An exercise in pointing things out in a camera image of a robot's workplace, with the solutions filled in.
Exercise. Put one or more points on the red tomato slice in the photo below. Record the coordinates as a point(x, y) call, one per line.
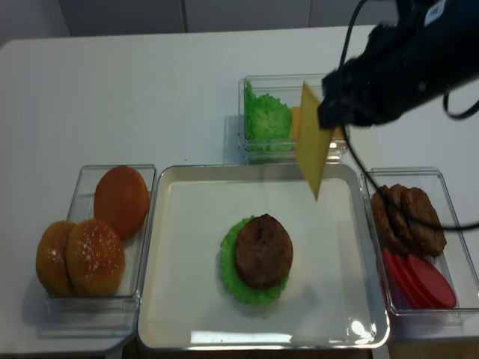
point(432, 282)
point(389, 264)
point(415, 295)

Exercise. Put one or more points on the middle brown patty in container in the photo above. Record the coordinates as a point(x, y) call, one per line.
point(398, 221)

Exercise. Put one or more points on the yellow cheese slice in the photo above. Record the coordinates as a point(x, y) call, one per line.
point(312, 143)

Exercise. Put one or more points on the brown patty in container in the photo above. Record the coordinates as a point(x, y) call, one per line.
point(383, 224)
point(423, 220)
point(398, 221)

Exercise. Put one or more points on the metal baking tray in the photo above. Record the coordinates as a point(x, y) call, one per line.
point(333, 298)

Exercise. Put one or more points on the green lettuce leaf on tray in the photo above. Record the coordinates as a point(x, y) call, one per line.
point(243, 293)

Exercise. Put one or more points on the brown burger patty on tray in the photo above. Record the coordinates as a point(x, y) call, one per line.
point(263, 253)

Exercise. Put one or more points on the red tomato slice middle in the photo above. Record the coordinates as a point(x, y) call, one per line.
point(415, 295)

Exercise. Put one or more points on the clear lettuce cheese container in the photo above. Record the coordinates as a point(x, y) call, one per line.
point(288, 88)

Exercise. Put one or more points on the left brown patty in container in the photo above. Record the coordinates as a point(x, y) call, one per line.
point(383, 224)

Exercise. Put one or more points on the red tomato slice right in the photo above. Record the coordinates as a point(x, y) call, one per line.
point(432, 282)

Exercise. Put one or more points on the plain brown bun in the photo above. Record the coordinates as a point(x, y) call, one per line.
point(121, 200)

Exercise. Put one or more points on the green lettuce in container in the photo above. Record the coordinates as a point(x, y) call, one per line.
point(268, 122)

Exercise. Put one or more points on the sesame bun left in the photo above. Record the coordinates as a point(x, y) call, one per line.
point(51, 267)

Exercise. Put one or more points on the clear patty tomato container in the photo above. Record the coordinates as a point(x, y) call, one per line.
point(455, 263)

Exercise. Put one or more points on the sesame bun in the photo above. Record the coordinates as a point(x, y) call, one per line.
point(95, 258)
point(51, 267)

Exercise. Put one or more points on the yellow cheese slices in container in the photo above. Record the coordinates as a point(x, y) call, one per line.
point(295, 113)

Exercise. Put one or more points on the red tomato slice left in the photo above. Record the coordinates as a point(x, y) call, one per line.
point(389, 264)

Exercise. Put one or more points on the clear bun container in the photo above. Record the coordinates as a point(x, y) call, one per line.
point(128, 295)

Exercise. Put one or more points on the sesame bun front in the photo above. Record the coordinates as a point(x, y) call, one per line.
point(95, 258)

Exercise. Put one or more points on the right brown patty in container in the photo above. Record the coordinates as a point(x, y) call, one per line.
point(423, 220)

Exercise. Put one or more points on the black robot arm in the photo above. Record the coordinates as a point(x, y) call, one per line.
point(432, 50)

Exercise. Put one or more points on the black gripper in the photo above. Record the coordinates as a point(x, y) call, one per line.
point(365, 92)

